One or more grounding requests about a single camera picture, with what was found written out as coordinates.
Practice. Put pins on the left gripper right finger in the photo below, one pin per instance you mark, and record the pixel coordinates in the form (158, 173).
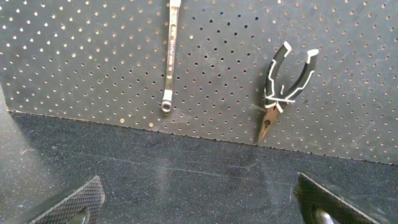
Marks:
(323, 202)

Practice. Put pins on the black and white pliers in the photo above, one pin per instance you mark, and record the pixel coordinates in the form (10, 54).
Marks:
(269, 119)

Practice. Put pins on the black pegboard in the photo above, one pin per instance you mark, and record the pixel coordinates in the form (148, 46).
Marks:
(93, 62)

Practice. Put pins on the wrench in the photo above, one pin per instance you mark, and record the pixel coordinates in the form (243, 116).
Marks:
(170, 62)

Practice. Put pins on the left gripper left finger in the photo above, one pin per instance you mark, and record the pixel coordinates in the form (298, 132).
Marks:
(77, 205)

